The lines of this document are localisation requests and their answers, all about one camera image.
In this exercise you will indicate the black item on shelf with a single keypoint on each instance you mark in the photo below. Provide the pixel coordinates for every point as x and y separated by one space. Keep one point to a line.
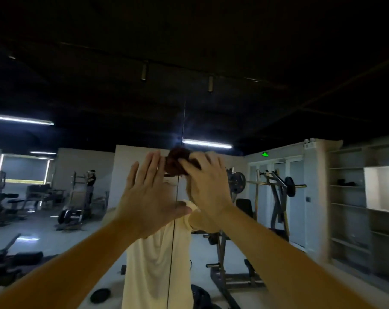
345 182

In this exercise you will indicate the white double door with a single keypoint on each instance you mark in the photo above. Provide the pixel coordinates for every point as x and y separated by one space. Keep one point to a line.
289 202

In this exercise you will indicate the person's left little finger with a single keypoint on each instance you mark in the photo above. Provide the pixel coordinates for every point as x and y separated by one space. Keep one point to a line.
132 176

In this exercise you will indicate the cylindrical ceiling spotlight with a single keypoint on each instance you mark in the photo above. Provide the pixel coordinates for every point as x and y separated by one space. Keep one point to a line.
144 71
210 83

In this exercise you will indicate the black low gym equipment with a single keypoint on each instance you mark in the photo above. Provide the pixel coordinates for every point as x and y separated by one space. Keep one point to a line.
11 262

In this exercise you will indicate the black seat pad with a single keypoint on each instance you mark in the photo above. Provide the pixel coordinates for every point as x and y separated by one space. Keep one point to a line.
245 207

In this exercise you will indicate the grey open shelving unit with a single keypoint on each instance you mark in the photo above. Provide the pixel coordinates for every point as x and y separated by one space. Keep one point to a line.
358 215

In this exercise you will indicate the person's right hand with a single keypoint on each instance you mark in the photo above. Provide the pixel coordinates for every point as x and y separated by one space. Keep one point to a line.
209 189

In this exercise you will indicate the black floor weight plate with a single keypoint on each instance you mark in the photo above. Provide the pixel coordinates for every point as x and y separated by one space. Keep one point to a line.
100 295

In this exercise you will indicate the person's left thumb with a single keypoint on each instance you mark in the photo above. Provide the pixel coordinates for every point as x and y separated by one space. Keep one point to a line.
181 209

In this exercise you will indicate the person's right fingers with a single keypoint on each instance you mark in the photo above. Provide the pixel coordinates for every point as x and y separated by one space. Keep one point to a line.
207 160

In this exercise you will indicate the black bag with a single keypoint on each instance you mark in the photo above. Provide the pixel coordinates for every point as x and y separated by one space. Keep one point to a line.
202 299

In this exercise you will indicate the person's left middle finger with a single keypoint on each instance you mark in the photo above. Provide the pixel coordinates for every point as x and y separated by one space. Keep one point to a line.
155 167

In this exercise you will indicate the person's right forearm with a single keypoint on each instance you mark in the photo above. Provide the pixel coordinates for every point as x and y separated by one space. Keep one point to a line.
288 263

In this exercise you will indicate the person's left hand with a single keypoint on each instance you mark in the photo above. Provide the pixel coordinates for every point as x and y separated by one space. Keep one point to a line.
149 202

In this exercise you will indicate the black padded gym bench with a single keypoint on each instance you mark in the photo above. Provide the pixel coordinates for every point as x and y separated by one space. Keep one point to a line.
15 202

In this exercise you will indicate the black weight plate on machine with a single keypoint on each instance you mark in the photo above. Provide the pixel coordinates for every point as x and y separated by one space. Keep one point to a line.
289 186
237 182

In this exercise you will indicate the grey window blind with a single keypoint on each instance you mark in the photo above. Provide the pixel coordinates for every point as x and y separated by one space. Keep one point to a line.
23 168

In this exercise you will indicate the long ceiling tube light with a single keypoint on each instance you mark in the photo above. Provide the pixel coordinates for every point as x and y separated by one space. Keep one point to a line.
43 153
19 119
207 144

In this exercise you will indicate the person's left forearm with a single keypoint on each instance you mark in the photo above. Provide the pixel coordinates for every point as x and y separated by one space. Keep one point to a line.
69 263

